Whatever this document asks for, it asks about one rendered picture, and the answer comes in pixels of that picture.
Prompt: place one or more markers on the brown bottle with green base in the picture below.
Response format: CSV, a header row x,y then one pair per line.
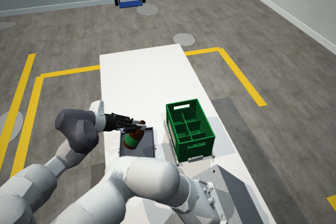
x,y
132,140

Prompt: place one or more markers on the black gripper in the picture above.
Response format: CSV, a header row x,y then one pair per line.
x,y
122,123

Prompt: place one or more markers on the green crate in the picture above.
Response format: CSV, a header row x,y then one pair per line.
x,y
190,130

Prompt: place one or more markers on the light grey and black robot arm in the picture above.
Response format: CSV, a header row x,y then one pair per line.
x,y
195,201

